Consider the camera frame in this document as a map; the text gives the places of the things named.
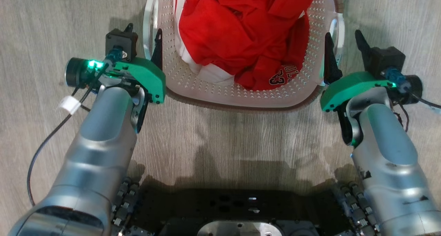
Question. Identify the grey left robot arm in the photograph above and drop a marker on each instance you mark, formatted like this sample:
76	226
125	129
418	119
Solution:
100	146

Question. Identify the right mecanum wheel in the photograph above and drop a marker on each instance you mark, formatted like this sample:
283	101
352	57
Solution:
355	205

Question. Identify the white perforated laundry basket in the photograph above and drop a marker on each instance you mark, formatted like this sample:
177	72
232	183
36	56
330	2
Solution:
213	91

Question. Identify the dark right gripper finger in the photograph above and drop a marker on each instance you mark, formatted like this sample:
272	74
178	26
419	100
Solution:
364	51
330	63

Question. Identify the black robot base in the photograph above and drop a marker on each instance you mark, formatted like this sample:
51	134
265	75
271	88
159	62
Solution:
237	205

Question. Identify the mecanum wheel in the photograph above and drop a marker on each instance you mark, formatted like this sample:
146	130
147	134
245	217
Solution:
123	203
355	205

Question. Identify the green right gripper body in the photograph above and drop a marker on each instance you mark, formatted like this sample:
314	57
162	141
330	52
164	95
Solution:
348	86

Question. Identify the left mecanum wheel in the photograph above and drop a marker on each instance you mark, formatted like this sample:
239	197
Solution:
123	203

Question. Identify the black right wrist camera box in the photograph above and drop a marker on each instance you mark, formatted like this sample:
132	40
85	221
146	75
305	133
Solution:
387	58

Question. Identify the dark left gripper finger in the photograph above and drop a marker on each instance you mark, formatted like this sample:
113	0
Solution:
157	53
129	27

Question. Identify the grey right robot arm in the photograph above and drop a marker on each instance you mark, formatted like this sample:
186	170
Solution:
386	150

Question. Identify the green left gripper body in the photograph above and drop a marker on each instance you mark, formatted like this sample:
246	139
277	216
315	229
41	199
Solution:
148	75

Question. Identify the red and white jersey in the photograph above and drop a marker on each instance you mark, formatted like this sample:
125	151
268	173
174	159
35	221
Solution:
237	32

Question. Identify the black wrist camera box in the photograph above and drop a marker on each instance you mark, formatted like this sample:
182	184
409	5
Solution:
121	41
387	58

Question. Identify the black left wrist cylinder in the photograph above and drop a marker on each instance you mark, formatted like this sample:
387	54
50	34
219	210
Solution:
76	72

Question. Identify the black wrist cylinder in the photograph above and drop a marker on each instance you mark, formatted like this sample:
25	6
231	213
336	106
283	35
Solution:
411	86
76	72

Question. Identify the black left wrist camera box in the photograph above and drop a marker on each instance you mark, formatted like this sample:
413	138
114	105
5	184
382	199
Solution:
121	41

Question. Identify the black right wrist cylinder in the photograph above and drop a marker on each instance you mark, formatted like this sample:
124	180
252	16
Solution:
411	86

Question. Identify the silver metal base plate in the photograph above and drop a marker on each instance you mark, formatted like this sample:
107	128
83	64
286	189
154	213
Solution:
237	229

